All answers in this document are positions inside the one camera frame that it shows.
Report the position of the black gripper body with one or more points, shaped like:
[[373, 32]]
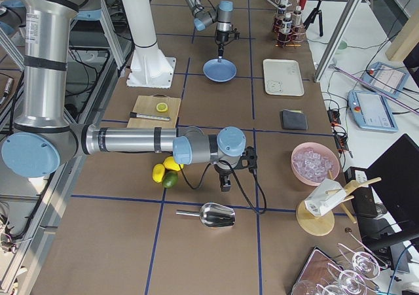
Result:
[[223, 168], [221, 37]]

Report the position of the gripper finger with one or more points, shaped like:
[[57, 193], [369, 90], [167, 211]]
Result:
[[221, 49], [225, 183]]

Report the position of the blue plate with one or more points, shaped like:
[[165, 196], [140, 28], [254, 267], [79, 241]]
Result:
[[219, 70]]

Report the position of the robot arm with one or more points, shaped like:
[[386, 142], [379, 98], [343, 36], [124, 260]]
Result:
[[206, 14], [44, 140]]

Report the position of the metal scoop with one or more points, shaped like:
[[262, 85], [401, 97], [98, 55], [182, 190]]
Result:
[[213, 215]]

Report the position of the green avocado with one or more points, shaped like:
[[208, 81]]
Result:
[[170, 179]]

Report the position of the yellow lemon back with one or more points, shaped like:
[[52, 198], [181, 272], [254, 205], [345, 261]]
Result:
[[170, 164]]

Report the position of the yellow lemon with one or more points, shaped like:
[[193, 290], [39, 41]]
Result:
[[158, 173], [170, 164]]

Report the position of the pink bowl with ice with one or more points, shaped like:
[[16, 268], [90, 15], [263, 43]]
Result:
[[312, 163]]

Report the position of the drink bottle left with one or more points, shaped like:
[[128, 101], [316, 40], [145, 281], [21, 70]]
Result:
[[281, 11]]

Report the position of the drink bottle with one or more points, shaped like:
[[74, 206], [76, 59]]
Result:
[[281, 11], [286, 24], [297, 18]]

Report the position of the drink bottle far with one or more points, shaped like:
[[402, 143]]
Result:
[[286, 24]]

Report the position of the cream bear tray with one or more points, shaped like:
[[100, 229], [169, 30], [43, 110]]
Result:
[[282, 77]]

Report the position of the yellow lemon front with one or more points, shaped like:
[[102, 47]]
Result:
[[158, 173]]

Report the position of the drink bottle near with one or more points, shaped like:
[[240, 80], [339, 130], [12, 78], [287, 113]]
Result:
[[297, 18]]

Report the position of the lemon half slice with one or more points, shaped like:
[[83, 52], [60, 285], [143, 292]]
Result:
[[162, 107]]

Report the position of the wooden stand with carton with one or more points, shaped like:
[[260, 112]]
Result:
[[314, 214]]

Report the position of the wooden cutting board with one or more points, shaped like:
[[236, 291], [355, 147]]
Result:
[[146, 104]]

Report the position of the steel knife sharpener rod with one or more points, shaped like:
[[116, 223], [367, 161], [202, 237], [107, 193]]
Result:
[[149, 116]]

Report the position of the green bowl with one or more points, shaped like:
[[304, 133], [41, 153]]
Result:
[[341, 47]]

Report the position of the teach pendant near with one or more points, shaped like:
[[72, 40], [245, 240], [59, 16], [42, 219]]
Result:
[[371, 111]]

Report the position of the teach pendant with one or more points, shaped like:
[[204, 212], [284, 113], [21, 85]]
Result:
[[371, 111], [386, 77]]

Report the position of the black monitor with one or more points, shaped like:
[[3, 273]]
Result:
[[398, 189]]

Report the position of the wine glass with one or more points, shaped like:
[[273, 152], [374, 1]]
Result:
[[360, 259], [348, 280]]

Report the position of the teach pendant far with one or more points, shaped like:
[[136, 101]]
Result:
[[386, 77]]

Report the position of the copper wire bottle rack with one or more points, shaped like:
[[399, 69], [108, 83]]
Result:
[[292, 39]]

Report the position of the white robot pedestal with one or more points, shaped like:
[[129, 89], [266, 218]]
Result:
[[149, 67]]

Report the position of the black camera tripod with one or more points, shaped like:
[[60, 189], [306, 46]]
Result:
[[316, 12]]

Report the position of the aluminium frame post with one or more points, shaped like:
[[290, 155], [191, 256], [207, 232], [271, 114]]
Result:
[[336, 37]]

